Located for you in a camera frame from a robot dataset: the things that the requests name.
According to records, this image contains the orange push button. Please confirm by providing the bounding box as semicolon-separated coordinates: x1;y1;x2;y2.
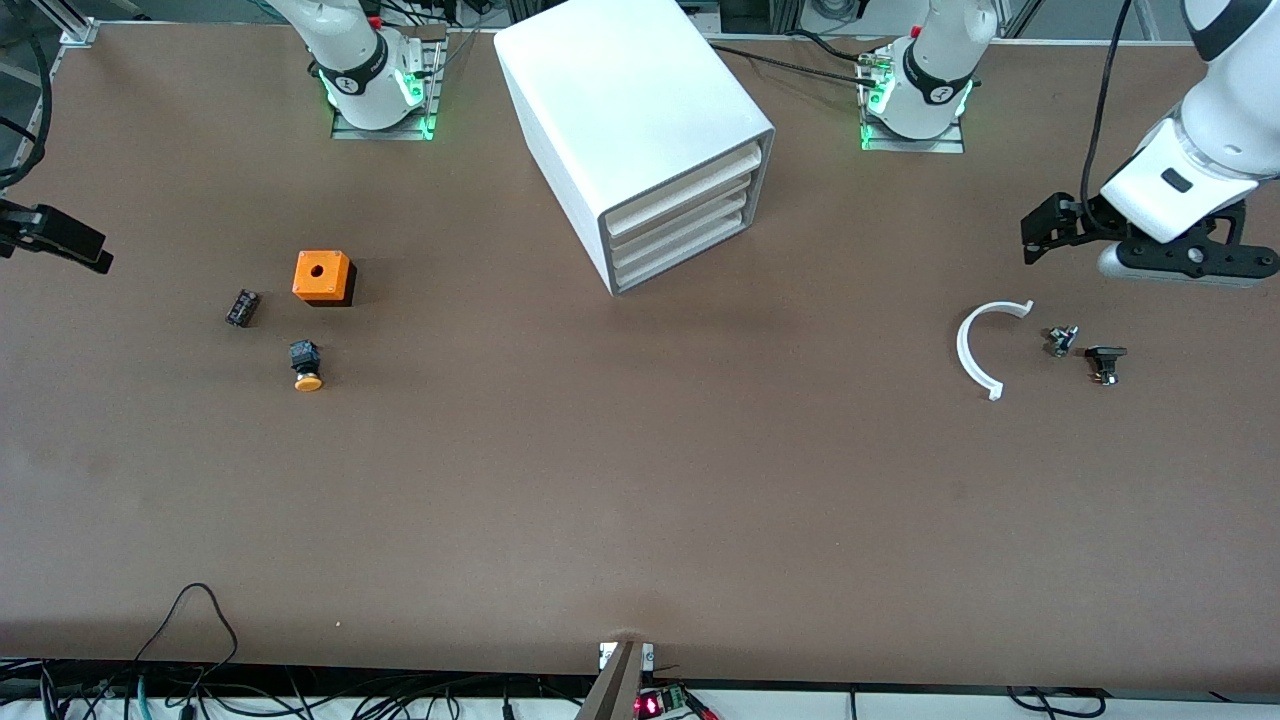
289;340;325;393

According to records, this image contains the small black clamp part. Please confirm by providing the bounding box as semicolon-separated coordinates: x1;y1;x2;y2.
1084;345;1128;387

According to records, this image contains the white curved plastic arc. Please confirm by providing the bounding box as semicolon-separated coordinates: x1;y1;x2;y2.
956;300;1035;401

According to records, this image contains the orange box with hole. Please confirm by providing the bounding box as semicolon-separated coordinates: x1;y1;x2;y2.
292;250;357;308

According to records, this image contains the circuit board with red light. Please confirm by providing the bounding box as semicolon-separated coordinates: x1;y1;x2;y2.
635;685;717;720

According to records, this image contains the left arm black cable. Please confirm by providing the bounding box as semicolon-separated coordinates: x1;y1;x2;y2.
1080;0;1136;216

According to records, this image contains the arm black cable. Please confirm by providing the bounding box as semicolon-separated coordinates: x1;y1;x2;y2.
0;20;53;191
1080;0;1136;216

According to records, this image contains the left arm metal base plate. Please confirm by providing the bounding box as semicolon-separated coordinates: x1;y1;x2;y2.
858;45;966;154

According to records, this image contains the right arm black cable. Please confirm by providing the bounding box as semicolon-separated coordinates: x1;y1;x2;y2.
0;20;53;191

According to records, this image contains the aluminium frame profile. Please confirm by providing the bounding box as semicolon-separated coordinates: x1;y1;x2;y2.
35;0;101;46

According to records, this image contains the thin black table cable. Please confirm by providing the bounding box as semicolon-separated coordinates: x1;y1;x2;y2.
706;40;889;83

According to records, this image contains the looped black cable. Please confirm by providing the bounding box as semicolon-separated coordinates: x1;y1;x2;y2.
130;583;241;720

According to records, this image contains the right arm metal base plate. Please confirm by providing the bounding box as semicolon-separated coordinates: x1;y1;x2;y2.
330;25;446;141

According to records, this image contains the short black cable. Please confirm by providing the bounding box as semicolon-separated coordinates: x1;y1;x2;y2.
1005;685;1106;719

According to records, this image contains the tangled black cable bundle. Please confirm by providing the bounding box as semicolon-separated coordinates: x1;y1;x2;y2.
0;658;601;720

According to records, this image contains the grey camera stand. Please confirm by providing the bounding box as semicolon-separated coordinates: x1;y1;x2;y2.
575;640;656;720

